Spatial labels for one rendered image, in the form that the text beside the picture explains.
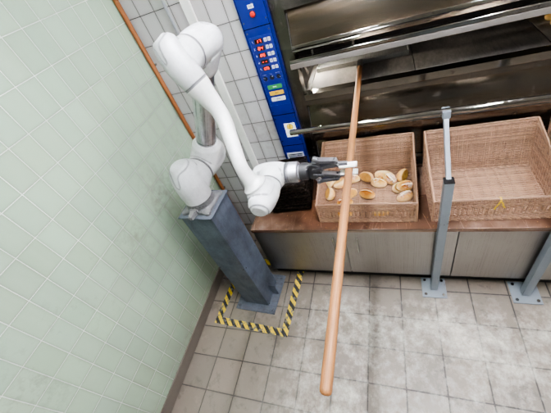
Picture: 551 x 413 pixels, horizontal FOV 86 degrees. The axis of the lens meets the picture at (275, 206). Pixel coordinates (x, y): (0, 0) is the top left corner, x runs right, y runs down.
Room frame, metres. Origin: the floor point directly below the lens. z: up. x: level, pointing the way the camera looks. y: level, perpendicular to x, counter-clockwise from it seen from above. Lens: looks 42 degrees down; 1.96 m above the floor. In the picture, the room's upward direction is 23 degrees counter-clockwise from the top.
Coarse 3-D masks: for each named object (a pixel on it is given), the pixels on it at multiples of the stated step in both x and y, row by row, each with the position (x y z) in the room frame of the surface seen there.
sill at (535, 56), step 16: (544, 48) 1.13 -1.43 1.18; (448, 64) 1.35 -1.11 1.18; (464, 64) 1.28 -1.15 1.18; (480, 64) 1.23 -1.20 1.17; (496, 64) 1.20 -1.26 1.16; (512, 64) 1.17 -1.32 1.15; (368, 80) 1.52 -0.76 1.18; (384, 80) 1.45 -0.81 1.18; (400, 80) 1.41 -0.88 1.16; (416, 80) 1.37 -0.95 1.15; (304, 96) 1.67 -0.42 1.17; (320, 96) 1.63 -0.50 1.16
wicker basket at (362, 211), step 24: (336, 144) 1.57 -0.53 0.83; (360, 144) 1.49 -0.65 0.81; (384, 144) 1.41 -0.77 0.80; (408, 144) 1.34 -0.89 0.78; (336, 168) 1.54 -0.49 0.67; (360, 168) 1.46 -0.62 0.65; (384, 168) 1.38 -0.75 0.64; (408, 168) 1.31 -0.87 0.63; (336, 192) 1.40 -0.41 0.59; (384, 192) 1.24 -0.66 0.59; (336, 216) 1.17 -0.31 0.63; (360, 216) 1.10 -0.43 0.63; (384, 216) 1.03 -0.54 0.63; (408, 216) 0.97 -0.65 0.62
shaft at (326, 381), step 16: (352, 112) 1.24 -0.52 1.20; (352, 128) 1.11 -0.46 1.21; (352, 144) 1.00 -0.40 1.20; (352, 160) 0.91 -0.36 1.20; (352, 176) 0.84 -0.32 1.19; (336, 256) 0.52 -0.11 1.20; (336, 272) 0.47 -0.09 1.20; (336, 288) 0.42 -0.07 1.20; (336, 304) 0.38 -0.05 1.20; (336, 320) 0.34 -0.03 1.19; (336, 336) 0.31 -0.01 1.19; (320, 384) 0.22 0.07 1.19
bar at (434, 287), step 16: (544, 96) 0.84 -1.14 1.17; (416, 112) 1.07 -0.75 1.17; (432, 112) 1.03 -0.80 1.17; (448, 112) 0.99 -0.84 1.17; (304, 128) 1.33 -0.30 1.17; (320, 128) 1.28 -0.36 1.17; (336, 128) 1.24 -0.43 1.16; (448, 128) 0.97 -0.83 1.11; (448, 144) 0.92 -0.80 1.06; (448, 160) 0.88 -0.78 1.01; (448, 176) 0.84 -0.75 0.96; (448, 192) 0.81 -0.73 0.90; (448, 208) 0.80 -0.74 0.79; (448, 224) 0.80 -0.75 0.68; (544, 256) 0.58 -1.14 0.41; (432, 272) 0.83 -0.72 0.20; (432, 288) 0.81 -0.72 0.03; (512, 288) 0.63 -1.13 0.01; (528, 288) 0.57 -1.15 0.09
